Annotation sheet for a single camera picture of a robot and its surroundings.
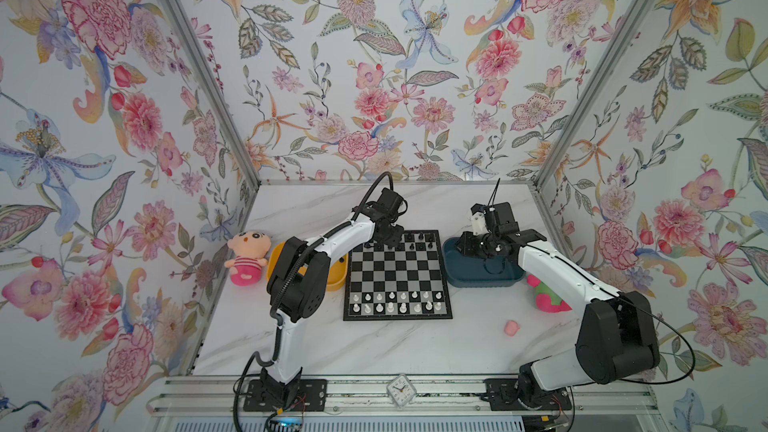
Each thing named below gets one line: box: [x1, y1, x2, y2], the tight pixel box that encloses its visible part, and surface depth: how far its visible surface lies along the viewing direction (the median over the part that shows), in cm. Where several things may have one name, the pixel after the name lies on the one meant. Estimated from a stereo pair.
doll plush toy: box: [224, 230, 272, 287], surface depth 94 cm
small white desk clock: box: [386, 373, 417, 409], surface depth 75 cm
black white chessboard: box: [343, 229, 453, 321], surface depth 93 cm
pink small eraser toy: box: [504, 320, 520, 337], surface depth 86 cm
